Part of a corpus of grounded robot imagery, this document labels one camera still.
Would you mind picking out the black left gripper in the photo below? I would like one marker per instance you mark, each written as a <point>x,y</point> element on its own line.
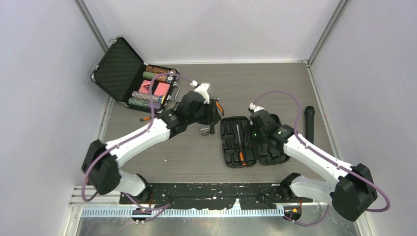
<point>212,114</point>

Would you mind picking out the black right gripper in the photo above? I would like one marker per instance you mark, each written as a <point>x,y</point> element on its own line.
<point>253,126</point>

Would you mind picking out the black orange stubby screwdriver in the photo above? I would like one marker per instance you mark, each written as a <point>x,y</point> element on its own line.
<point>240,146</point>

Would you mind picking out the black plastic tool case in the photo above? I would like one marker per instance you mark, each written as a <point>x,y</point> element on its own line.
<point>253,152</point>

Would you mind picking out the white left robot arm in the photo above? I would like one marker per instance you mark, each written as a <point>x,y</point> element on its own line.
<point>103,161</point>

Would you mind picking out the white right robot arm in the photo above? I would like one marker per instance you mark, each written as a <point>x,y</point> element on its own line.
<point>347,188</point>

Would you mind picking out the small round tape measure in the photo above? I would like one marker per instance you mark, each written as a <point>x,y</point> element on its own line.
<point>205,131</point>

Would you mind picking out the red playing card deck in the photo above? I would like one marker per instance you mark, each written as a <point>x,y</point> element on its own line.
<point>162,89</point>

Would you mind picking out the black cylinder flashlight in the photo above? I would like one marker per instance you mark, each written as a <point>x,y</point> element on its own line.
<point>309,115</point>

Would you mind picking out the black aluminium poker chip case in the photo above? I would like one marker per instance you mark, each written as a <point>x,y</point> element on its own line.
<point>121,71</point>

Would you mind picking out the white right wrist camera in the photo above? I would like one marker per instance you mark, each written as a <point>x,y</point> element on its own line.
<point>254,108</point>

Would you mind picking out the orange handled pliers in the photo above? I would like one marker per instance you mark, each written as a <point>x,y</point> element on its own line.
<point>220,106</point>

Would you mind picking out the black handled hammer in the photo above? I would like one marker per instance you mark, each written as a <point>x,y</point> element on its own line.
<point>212,128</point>

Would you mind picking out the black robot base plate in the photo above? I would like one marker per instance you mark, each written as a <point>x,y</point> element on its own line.
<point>218,196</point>

